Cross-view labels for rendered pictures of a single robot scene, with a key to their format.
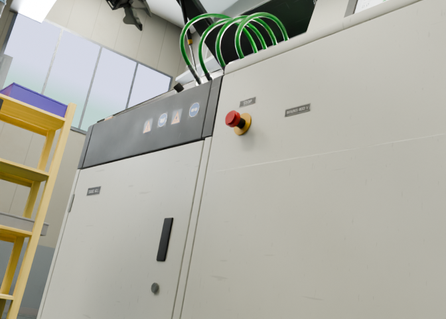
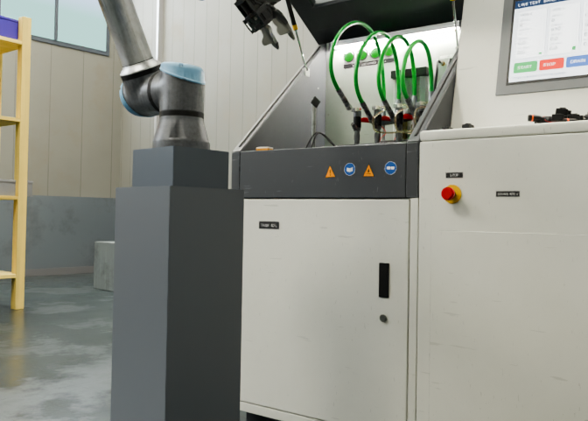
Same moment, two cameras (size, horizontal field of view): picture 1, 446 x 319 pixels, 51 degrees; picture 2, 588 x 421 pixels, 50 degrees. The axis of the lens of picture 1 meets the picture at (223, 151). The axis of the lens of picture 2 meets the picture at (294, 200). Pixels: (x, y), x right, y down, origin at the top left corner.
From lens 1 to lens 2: 1.09 m
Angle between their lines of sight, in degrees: 23
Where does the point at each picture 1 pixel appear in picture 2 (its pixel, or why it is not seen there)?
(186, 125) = (384, 180)
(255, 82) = (460, 158)
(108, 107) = not seen: outside the picture
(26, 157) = not seen: outside the picture
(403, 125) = not seen: outside the picture
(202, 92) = (396, 152)
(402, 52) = not seen: outside the picture
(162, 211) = (374, 256)
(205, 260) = (434, 300)
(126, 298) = (350, 324)
